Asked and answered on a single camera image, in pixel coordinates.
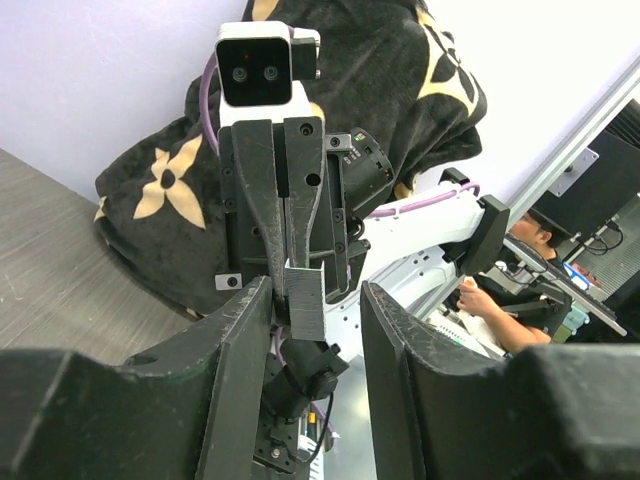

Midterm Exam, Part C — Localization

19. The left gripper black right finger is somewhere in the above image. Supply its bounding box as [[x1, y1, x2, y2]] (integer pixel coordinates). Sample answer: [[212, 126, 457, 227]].
[[360, 283, 639, 479]]

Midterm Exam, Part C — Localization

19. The grey staple strip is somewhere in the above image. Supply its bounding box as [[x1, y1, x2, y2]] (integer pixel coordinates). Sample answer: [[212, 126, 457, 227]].
[[284, 260, 326, 341]]

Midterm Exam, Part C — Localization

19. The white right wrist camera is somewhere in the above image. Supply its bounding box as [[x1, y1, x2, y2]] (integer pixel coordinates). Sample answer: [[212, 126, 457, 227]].
[[214, 21, 321, 127]]

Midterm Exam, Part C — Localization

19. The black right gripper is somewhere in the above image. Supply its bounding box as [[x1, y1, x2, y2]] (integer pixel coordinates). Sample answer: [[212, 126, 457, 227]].
[[216, 116, 350, 303]]

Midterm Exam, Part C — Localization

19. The person in background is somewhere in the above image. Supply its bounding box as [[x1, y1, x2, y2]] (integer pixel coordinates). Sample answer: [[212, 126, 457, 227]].
[[445, 208, 573, 355]]

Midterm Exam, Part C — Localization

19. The aluminium frame post right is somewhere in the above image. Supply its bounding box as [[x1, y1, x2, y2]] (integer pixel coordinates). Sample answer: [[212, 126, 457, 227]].
[[509, 54, 639, 223]]

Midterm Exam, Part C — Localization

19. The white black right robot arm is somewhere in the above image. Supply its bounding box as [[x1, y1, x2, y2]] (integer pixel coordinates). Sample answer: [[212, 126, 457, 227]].
[[201, 117, 509, 479]]

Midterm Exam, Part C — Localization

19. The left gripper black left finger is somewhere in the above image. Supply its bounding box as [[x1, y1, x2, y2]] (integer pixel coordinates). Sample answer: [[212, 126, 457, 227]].
[[1, 277, 272, 479]]

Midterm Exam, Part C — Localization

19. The black floral fleece garment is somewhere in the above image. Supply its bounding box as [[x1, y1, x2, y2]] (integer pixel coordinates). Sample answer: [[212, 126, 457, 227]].
[[94, 1, 487, 316]]

